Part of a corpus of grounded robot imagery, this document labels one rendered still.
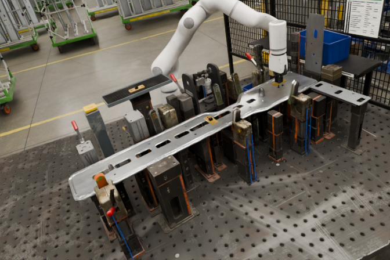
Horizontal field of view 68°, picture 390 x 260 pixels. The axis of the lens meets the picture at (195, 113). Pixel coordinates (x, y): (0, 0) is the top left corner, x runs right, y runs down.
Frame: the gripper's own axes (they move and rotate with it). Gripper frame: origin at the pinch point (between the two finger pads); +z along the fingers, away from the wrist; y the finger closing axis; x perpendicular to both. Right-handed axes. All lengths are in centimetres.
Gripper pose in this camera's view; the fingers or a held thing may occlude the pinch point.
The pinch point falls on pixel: (278, 78)
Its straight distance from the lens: 169.1
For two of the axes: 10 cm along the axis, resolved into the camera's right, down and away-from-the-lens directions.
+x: 8.4, -4.0, 3.7
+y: 5.1, 3.7, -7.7
